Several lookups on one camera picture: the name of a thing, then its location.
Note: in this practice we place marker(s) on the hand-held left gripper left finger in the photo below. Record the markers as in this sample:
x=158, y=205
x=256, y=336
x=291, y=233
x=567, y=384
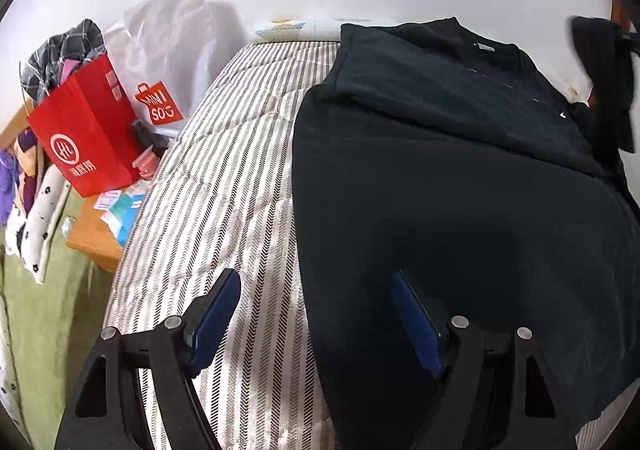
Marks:
x=220, y=315

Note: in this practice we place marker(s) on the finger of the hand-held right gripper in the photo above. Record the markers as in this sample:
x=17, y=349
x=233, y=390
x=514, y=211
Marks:
x=595, y=37

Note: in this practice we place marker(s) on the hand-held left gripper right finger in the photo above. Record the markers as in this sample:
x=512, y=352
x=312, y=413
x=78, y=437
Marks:
x=412, y=325

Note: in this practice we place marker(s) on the black t-shirt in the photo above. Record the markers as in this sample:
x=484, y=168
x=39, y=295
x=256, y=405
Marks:
x=450, y=180

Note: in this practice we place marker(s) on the striped bed mattress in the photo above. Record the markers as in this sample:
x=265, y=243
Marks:
x=225, y=180

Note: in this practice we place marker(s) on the teal box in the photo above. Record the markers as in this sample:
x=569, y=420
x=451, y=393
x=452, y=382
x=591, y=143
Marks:
x=122, y=212

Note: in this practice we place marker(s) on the wooden nightstand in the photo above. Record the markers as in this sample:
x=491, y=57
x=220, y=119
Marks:
x=92, y=240

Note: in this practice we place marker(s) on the small white box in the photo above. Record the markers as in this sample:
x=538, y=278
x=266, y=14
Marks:
x=107, y=200

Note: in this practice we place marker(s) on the pink bottle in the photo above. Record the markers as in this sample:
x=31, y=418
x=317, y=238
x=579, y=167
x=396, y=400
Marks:
x=145, y=165

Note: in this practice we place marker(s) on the green blanket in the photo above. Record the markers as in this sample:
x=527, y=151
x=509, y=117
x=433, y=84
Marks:
x=50, y=320

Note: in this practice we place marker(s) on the black bottle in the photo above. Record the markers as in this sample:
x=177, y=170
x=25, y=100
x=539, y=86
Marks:
x=145, y=132

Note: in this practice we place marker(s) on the white floral cloth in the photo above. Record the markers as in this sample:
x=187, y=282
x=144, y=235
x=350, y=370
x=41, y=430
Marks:
x=42, y=215

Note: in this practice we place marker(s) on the red paper bag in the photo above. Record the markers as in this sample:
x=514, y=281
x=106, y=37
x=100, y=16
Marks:
x=80, y=130

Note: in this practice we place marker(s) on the purple cloth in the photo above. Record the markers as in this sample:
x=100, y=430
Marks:
x=10, y=180

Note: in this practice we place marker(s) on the clear plastic bag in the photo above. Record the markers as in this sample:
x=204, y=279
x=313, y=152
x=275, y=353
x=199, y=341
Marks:
x=170, y=40

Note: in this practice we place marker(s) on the white printed long cushion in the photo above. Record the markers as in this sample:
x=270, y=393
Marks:
x=300, y=30

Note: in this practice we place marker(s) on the plaid cloth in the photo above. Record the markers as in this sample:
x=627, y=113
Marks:
x=65, y=50

